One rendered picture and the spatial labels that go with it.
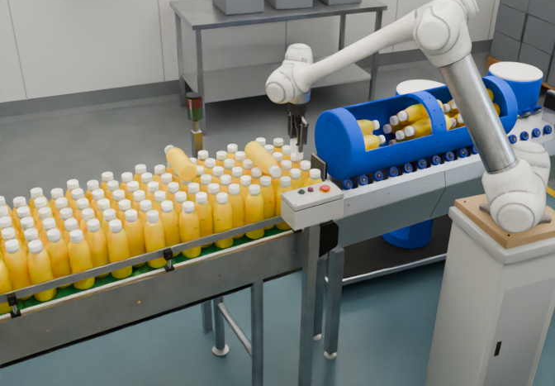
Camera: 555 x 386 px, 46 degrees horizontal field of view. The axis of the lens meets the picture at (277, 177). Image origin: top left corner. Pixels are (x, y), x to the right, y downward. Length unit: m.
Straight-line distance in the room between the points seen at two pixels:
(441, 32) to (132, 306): 1.33
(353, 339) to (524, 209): 1.48
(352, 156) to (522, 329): 0.89
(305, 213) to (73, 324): 0.85
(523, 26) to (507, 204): 4.50
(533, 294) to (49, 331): 1.66
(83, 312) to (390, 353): 1.59
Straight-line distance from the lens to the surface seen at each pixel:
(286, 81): 2.17
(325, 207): 2.29
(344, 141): 2.54
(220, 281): 2.39
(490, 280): 2.41
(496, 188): 2.12
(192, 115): 2.68
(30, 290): 2.19
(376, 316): 3.46
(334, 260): 2.83
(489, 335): 2.53
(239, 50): 5.99
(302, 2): 5.25
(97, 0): 5.60
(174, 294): 2.34
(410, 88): 3.41
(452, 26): 1.95
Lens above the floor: 2.28
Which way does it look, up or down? 30 degrees down
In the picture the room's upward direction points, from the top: 1 degrees clockwise
